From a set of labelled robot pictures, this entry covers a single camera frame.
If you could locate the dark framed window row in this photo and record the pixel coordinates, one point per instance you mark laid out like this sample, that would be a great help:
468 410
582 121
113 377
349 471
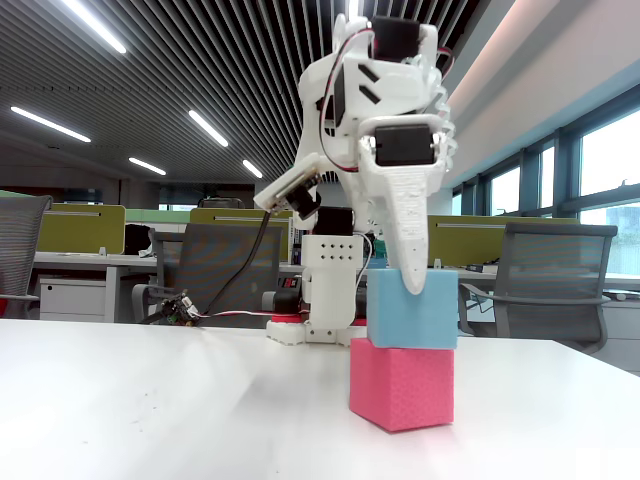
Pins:
610 150

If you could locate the small controller circuit board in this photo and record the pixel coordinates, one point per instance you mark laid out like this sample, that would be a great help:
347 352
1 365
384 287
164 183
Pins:
177 307

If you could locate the olive desk partition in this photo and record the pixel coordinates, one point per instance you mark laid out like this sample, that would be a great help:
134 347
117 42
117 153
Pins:
465 245
200 215
80 232

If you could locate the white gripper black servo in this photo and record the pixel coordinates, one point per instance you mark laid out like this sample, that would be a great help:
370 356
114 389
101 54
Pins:
404 145

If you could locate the red foam cube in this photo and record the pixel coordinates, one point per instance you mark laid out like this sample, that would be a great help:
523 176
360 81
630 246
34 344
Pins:
400 385

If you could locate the white drawer cabinet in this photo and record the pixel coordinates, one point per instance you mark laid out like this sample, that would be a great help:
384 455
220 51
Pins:
70 300

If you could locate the white office desk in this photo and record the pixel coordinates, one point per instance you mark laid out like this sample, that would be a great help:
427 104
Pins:
75 260

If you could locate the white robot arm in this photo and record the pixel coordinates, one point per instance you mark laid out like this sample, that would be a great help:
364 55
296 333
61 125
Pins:
330 290

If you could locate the red base clamp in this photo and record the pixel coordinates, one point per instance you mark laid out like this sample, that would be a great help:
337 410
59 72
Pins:
287 316

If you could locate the long ceiling light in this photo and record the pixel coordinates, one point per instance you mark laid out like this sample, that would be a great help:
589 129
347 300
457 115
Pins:
353 7
95 27
252 169
50 124
207 127
146 166

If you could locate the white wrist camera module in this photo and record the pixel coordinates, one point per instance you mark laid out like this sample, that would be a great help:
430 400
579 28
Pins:
285 187

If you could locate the blue foam cube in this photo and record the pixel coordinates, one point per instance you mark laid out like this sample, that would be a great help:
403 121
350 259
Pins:
400 320

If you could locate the black bag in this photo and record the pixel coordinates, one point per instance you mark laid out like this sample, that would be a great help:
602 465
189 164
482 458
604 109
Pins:
136 240

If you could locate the green desk partition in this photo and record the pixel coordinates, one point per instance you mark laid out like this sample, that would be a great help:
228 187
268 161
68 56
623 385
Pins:
155 216

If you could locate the grey mesh office chair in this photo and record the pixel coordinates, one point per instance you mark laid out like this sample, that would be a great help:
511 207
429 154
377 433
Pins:
17 240
550 270
210 260

